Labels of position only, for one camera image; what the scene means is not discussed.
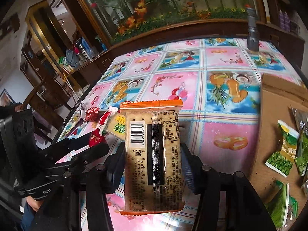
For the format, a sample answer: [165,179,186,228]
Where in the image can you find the colourful fruit print tablecloth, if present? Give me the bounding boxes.
[56,38,306,231]

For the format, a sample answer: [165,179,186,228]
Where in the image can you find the cardboard box tray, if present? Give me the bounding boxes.
[249,74,307,230]

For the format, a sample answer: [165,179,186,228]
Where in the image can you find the orange-edged cracker pack with barcode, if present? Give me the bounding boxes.
[120,99,185,216]

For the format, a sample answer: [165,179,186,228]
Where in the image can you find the purple bottles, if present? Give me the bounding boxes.
[279,10,290,32]

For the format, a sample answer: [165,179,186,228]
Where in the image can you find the green Weidan cracker pack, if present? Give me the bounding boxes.
[105,112,126,141]

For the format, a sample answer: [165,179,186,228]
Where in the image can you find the blue sleeve forearm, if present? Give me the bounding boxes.
[20,203,36,231]

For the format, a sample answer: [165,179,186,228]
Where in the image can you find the red snack bag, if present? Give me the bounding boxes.
[89,128,107,148]

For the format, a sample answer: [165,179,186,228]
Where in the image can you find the wooden sideboard cabinet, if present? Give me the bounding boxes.
[68,19,307,87]

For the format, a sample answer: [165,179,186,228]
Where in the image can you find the white and red snack packet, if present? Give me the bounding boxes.
[97,106,119,136]

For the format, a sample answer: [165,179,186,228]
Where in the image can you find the large silver foil snack bag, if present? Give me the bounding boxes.
[291,108,308,140]

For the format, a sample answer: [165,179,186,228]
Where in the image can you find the clear green-edged snack packet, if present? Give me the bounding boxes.
[265,180,299,230]

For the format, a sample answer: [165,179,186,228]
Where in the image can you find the dark red foil candy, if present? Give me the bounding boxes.
[85,107,100,122]

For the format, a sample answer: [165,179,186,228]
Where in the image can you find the green pea snack packet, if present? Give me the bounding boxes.
[265,120,300,178]

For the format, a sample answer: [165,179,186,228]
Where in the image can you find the grey flashlight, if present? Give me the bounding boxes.
[246,7,259,52]

